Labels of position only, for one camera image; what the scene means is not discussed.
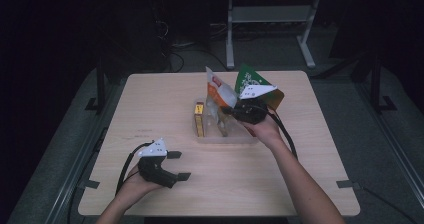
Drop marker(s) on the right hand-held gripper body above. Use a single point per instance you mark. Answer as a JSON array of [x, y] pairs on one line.
[[251, 112]]

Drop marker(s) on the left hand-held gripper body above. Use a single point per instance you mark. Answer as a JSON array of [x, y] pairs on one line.
[[153, 170]]

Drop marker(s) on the white and orange snack packet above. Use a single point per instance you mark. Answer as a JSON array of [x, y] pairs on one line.
[[218, 92]]

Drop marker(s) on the clear plastic container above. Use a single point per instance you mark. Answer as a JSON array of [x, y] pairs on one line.
[[213, 139]]

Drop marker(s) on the green and gold snack packet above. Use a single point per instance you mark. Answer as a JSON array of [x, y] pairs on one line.
[[253, 79]]

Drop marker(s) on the person's left hand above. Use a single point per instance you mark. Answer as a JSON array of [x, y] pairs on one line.
[[138, 187]]

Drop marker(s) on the person's right hand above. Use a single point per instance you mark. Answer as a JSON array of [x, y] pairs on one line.
[[266, 132]]

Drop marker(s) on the grey tape strip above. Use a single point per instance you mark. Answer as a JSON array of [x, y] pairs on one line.
[[346, 184], [90, 184]]

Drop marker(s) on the black metal stand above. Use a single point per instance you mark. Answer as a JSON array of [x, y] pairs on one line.
[[100, 87], [376, 84]]

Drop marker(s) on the white metal stand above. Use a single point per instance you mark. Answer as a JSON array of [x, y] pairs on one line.
[[270, 14]]

